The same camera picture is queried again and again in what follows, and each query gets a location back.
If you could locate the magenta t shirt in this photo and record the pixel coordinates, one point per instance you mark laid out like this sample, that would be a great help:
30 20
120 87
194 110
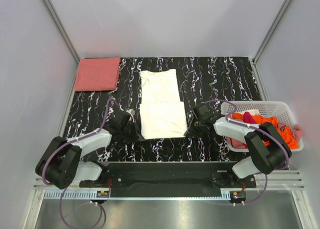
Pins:
248 118

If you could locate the white t shirt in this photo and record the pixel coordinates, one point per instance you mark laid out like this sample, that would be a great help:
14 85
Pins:
162 113

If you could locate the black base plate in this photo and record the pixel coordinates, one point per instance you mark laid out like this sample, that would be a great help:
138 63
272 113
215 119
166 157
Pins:
168 179

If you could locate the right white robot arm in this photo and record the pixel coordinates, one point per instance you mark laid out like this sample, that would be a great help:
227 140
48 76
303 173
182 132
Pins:
267 149

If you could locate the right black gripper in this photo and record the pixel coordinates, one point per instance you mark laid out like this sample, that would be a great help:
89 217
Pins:
191 132

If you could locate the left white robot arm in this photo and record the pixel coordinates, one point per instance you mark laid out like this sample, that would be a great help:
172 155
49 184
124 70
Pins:
61 165

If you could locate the pink t shirt in basket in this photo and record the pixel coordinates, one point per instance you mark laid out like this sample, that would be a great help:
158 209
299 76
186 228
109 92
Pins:
236 143

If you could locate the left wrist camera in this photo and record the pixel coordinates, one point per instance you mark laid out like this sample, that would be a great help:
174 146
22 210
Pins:
131 111

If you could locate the folded pink t shirt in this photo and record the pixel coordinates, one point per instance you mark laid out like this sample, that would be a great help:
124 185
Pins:
97 74

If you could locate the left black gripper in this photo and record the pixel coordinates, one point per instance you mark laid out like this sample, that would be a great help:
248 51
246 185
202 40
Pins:
137 137

